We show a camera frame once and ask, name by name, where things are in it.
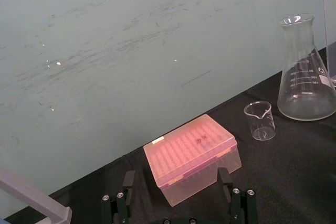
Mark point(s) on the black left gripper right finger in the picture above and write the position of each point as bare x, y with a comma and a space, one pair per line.
237, 200

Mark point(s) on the black table cloth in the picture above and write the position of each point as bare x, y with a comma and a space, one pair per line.
262, 171

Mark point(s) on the tall clear glass cylinder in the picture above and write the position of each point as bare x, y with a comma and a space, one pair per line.
329, 24

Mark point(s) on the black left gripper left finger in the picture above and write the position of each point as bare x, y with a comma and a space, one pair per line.
123, 197

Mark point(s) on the clear glass conical flask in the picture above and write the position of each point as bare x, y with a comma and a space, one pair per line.
304, 77

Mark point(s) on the small clear glass beaker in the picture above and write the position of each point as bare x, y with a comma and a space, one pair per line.
260, 123

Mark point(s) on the pink translucent pipette tip box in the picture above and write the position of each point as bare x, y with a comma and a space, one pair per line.
193, 155

